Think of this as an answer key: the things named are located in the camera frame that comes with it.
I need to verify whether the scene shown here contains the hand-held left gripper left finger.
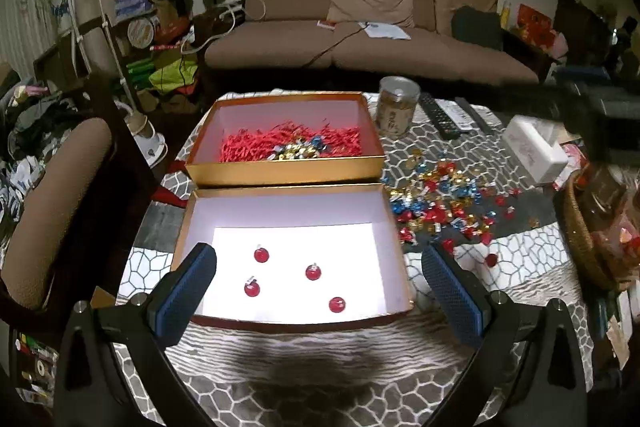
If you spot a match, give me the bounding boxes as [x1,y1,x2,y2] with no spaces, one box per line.
[54,243,221,427]

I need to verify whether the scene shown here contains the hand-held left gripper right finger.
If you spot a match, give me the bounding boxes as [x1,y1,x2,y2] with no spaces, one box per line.
[421,241,588,427]

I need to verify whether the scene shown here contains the pile of foil candies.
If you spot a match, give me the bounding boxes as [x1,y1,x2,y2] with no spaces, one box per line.
[382,148,541,269]

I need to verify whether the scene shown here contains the gold box lid white inside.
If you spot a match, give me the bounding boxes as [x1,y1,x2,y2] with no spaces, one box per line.
[170,183,416,334]

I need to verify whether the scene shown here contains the gold box with red shred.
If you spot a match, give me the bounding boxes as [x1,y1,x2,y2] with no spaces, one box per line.
[185,92,386,186]

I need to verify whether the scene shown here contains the white tissue box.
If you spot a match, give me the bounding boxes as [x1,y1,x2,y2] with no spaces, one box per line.
[501,116,570,184]

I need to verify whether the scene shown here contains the red yellow boxes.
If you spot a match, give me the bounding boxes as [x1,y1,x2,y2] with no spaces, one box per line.
[515,3,556,45]

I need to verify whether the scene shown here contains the slim dark remote control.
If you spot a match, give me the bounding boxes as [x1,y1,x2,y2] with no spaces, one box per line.
[454,97,493,134]

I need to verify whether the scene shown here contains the wicker basket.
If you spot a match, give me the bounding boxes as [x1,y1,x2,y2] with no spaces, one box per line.
[562,167,640,290]

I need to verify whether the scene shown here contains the white remote control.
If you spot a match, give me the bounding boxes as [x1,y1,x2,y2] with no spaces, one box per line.
[440,99,473,132]

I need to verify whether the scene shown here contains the black remote control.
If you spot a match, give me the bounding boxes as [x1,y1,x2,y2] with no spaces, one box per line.
[417,93,463,140]

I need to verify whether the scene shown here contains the dark green cushion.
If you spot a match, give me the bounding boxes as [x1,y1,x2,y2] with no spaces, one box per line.
[451,6,503,50]

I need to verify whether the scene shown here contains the brown upholstered chair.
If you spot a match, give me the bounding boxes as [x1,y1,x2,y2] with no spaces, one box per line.
[0,117,157,314]

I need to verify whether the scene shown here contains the red paper shred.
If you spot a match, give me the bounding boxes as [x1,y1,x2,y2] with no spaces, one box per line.
[219,119,363,164]

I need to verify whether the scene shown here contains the heap of mixed foil candies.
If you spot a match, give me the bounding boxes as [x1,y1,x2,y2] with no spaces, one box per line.
[270,134,333,162]

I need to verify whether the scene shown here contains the clear jar with metal lid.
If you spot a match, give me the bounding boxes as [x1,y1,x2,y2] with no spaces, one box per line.
[375,76,421,138]

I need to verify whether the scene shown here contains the green bag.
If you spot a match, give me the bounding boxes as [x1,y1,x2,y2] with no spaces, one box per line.
[149,57,201,96]

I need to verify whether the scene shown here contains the white paper sheet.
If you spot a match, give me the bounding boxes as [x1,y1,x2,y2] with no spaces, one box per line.
[359,21,412,41]

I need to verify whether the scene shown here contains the pile of clothes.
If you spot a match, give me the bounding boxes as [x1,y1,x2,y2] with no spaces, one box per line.
[0,77,91,228]

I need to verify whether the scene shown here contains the round tin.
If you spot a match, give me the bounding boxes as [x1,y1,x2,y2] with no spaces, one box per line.
[126,16,156,48]

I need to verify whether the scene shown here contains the brown sofa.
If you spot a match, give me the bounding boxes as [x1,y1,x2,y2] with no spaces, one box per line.
[205,0,541,85]

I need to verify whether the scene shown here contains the dark thin cable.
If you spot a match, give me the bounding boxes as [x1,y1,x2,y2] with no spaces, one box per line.
[304,23,373,68]

